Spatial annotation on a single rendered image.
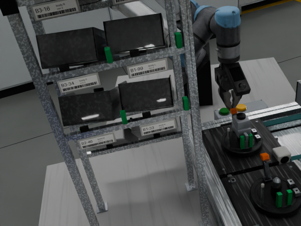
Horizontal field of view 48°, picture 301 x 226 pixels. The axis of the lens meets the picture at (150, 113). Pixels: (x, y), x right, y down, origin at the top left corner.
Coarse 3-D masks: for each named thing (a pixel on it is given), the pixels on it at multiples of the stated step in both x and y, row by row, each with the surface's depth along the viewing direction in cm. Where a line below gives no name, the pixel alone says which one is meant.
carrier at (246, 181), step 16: (240, 176) 106; (256, 176) 105; (272, 176) 102; (288, 176) 103; (240, 192) 101; (256, 192) 98; (272, 192) 95; (288, 192) 90; (240, 208) 96; (256, 208) 95; (272, 208) 92; (288, 208) 91; (256, 224) 91; (272, 224) 90; (288, 224) 90
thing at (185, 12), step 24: (168, 0) 83; (168, 24) 86; (24, 48) 66; (192, 48) 72; (192, 72) 75; (48, 96) 72; (192, 96) 78; (48, 120) 76; (192, 120) 82; (72, 168) 84; (192, 168) 114; (96, 192) 113
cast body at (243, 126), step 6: (240, 114) 112; (234, 120) 113; (240, 120) 111; (246, 120) 110; (234, 126) 114; (240, 126) 111; (246, 126) 111; (240, 132) 111; (246, 132) 112; (246, 138) 111
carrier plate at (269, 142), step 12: (252, 120) 128; (204, 132) 127; (216, 132) 126; (264, 132) 122; (204, 144) 122; (216, 144) 120; (264, 144) 116; (276, 144) 115; (216, 156) 115; (228, 156) 114; (252, 156) 112; (216, 168) 111; (228, 168) 110; (240, 168) 109; (252, 168) 109
